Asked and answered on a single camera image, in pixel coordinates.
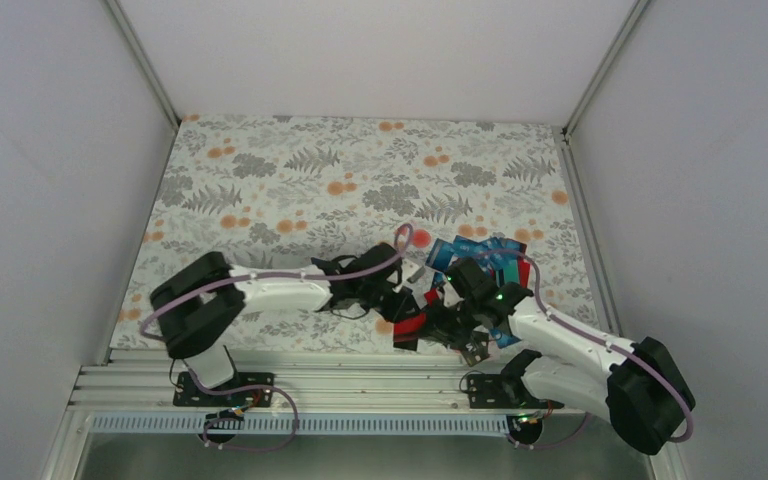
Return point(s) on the aluminium rail frame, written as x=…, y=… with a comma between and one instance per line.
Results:
x=318, y=382

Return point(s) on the grey slotted cable duct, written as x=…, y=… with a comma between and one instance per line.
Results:
x=306, y=424

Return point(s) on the red card pile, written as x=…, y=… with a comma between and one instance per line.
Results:
x=409, y=329

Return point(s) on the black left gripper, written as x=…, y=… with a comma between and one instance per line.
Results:
x=404, y=301

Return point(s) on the floral patterned table mat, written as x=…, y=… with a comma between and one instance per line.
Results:
x=274, y=192

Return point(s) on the blue card right pile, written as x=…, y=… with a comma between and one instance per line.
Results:
x=501, y=339

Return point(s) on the black card lower pile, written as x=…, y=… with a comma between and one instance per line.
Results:
x=409, y=345

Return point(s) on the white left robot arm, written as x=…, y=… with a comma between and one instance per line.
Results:
x=197, y=305

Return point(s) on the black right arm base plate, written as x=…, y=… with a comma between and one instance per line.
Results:
x=496, y=391

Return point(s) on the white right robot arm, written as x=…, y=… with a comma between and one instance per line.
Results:
x=636, y=386

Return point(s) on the black patterned card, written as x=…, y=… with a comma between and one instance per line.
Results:
x=474, y=349

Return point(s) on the teal card in pile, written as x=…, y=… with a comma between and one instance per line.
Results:
x=508, y=273

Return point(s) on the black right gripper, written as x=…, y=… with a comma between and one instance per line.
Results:
x=435, y=328

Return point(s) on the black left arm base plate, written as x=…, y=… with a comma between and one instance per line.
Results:
x=247, y=389

